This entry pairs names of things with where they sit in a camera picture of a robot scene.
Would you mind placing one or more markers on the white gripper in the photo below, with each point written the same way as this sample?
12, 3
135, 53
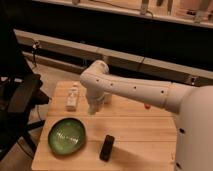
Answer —
95, 100

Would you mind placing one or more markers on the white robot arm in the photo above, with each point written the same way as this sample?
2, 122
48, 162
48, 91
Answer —
193, 106

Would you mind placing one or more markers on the green ceramic bowl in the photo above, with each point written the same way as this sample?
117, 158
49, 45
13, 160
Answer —
67, 136

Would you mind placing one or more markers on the white paper cup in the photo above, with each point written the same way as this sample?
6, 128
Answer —
107, 98

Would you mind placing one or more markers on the black rectangular remote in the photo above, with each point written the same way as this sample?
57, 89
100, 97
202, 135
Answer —
106, 149

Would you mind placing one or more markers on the wooden table top board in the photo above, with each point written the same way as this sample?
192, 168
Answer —
145, 139

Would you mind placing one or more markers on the black office chair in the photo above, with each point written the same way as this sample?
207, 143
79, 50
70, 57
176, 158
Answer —
20, 92

